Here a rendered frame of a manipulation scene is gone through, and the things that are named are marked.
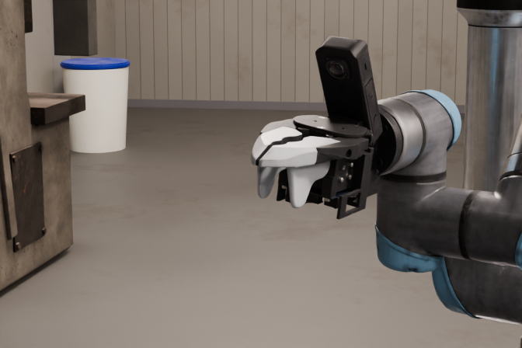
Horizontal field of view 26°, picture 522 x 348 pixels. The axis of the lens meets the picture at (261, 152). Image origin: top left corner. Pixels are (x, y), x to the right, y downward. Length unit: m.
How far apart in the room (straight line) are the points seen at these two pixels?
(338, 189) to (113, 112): 7.85
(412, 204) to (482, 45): 0.30
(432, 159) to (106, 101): 7.69
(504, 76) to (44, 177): 4.47
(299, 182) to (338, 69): 0.12
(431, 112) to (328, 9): 9.75
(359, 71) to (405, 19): 9.88
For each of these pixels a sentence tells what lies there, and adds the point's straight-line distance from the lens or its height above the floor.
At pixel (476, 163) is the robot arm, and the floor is 1.36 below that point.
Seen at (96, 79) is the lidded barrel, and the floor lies 0.58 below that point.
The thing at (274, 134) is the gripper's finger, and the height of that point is 1.46.
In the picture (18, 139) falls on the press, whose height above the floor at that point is 0.71.
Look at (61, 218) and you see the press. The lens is 5.98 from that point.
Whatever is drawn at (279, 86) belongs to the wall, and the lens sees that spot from 11.07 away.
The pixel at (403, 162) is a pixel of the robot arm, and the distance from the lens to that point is 1.16.
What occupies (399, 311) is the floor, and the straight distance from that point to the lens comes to 5.16.
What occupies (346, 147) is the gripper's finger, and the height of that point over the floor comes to 1.45.
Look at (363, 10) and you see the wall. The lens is 10.93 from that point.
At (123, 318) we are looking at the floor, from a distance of 5.06.
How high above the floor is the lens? 1.64
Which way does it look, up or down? 11 degrees down
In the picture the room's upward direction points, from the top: straight up
